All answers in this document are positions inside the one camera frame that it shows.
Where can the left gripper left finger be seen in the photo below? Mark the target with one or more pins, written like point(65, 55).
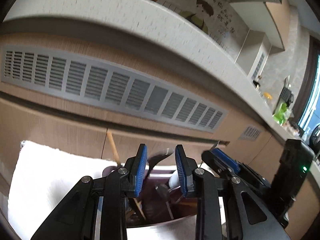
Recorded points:
point(136, 170)

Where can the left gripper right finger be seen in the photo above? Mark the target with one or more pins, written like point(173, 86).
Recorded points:
point(185, 167)

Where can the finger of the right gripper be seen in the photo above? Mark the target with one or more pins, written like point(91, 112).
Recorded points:
point(218, 166)
point(228, 161)

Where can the wooden chopstick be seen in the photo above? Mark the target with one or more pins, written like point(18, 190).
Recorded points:
point(113, 147)
point(139, 207)

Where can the metal shovel-shaped spoon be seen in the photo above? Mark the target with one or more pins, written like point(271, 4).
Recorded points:
point(213, 147)

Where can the black metal smiley spoon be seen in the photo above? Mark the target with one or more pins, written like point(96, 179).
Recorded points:
point(156, 158)

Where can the translucent brown plastic spoon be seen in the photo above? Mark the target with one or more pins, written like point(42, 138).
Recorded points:
point(163, 191)

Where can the small grey vent grille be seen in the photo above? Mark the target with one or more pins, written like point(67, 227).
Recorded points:
point(251, 133)

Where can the maroon plastic utensil holder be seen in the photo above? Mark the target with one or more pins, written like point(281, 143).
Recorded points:
point(153, 205)

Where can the white textured cloth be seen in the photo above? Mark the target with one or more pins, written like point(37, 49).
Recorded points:
point(42, 177)

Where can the large grey vent grille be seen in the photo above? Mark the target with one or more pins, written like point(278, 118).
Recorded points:
point(107, 85)

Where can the grey stone countertop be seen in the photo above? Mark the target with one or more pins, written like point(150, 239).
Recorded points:
point(145, 36)

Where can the black camera box green light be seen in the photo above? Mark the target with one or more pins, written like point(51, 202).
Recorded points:
point(295, 162)

